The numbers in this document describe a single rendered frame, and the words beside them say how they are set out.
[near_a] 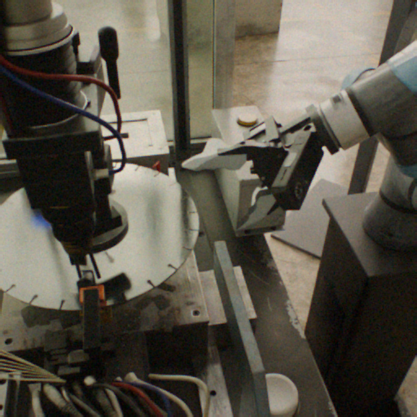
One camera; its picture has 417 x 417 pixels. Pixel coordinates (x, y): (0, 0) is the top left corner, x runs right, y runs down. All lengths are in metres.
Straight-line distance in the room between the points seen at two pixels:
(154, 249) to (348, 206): 0.56
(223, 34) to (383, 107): 0.53
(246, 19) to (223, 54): 2.92
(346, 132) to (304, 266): 1.38
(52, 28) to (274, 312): 0.64
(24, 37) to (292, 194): 0.37
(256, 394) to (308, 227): 1.66
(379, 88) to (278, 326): 0.44
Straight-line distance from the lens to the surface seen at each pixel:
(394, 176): 0.99
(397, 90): 0.67
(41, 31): 0.41
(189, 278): 0.81
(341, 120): 0.67
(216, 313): 0.80
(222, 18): 1.11
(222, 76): 1.16
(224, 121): 1.11
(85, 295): 0.64
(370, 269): 1.01
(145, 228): 0.75
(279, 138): 0.69
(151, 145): 1.03
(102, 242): 0.73
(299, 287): 1.94
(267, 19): 4.13
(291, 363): 0.84
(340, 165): 2.60
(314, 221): 2.20
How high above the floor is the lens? 1.46
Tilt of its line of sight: 42 degrees down
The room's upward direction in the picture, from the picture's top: straight up
